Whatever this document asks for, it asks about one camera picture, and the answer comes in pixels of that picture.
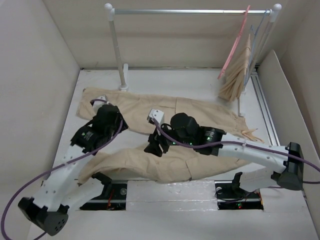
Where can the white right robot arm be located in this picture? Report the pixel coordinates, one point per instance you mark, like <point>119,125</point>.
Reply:
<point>281,164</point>

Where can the aluminium side rail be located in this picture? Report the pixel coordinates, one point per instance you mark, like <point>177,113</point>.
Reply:
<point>266,114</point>

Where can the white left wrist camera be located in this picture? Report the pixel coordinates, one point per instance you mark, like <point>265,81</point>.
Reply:
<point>98,102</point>

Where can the beige trousers on hanger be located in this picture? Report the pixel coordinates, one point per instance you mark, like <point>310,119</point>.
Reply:
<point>236,73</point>

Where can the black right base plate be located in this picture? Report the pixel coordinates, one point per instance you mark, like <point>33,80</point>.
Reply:
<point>230,196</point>

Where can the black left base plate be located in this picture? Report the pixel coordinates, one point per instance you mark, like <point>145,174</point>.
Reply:
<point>112,198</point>

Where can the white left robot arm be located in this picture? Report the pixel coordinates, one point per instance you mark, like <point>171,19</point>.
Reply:
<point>49,208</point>

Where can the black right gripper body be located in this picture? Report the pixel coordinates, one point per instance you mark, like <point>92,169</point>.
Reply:
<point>156,139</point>

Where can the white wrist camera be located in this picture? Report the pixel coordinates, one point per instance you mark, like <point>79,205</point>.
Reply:
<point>156,115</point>
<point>98,102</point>

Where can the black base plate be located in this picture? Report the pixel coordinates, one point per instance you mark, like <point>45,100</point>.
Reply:
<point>112,198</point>
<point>230,196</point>

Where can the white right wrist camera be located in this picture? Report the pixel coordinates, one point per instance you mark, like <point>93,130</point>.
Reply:
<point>156,115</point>

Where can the blue wire hanger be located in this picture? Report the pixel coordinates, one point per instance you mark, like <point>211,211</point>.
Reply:
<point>257,48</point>

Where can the pink plastic hanger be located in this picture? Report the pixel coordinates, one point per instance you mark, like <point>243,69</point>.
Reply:
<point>235,44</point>

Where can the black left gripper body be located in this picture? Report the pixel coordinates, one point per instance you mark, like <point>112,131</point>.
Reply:
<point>114,129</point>

